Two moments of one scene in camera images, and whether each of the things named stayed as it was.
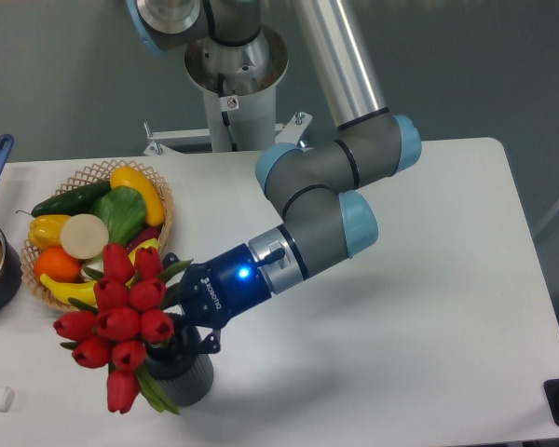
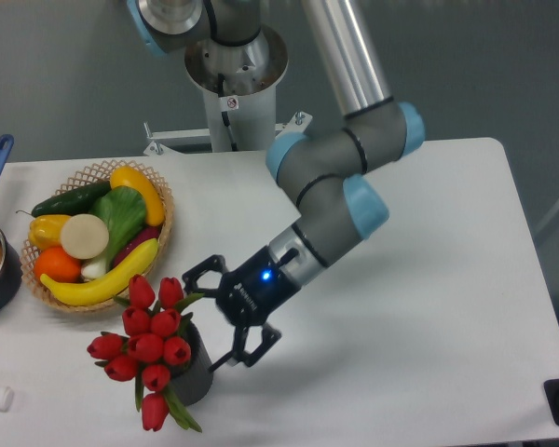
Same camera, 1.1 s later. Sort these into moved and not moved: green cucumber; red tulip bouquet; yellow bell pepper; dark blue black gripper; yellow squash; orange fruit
Moved: red tulip bouquet; dark blue black gripper
Not moved: yellow squash; yellow bell pepper; green cucumber; orange fruit
